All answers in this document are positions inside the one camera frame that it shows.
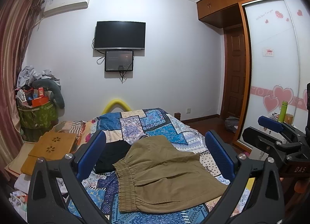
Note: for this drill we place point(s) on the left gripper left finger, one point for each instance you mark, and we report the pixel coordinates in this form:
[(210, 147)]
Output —
[(45, 201)]

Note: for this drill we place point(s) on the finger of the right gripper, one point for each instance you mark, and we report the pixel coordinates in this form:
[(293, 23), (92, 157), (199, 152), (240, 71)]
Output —
[(270, 124)]

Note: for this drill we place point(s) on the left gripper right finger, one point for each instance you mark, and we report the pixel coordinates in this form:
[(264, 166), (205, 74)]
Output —
[(266, 201)]

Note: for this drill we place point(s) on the khaki olive pants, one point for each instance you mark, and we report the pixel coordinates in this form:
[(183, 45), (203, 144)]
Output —
[(154, 177)]

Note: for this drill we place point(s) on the green water bottle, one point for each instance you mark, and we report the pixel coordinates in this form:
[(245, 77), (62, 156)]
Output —
[(283, 110)]

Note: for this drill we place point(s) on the grey bag on floor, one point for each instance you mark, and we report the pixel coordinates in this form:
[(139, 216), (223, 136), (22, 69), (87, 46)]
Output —
[(231, 124)]

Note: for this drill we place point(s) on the blue patchwork bed quilt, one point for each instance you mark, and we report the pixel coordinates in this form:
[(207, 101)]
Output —
[(130, 127)]

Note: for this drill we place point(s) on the wooden lap desk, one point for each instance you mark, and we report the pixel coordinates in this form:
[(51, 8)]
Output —
[(51, 146)]

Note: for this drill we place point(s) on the white sliding wardrobe door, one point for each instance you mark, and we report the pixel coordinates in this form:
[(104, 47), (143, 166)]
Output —
[(279, 36)]

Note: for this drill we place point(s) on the black folded garment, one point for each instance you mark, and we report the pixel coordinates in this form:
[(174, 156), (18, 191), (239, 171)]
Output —
[(112, 153)]

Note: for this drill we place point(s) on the brown wooden door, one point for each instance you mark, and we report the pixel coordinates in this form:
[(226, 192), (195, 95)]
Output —
[(234, 72)]

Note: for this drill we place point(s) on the green laundry basket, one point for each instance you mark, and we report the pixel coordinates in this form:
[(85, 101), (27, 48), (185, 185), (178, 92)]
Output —
[(35, 122)]

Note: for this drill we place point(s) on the orange box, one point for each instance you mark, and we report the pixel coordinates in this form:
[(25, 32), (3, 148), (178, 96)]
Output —
[(39, 101)]

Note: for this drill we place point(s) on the yellow foam tube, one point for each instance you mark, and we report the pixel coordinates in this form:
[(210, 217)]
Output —
[(116, 103)]

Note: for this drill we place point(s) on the grey neck pillow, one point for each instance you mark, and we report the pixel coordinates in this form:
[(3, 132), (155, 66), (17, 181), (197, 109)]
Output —
[(55, 90)]

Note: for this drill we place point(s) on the pile of grey clothes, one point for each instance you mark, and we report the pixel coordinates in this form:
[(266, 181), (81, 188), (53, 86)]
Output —
[(28, 75)]

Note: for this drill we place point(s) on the red striped curtain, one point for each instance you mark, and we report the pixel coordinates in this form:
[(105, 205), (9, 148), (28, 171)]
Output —
[(18, 18)]

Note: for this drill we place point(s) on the white air conditioner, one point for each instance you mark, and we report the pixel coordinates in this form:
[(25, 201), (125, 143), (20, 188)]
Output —
[(54, 7)]

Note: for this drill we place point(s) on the small black wall monitor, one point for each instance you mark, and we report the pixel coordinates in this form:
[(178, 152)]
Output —
[(116, 61)]

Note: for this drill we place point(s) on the black wall television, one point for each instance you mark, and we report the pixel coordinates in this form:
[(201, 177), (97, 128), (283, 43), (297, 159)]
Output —
[(119, 35)]

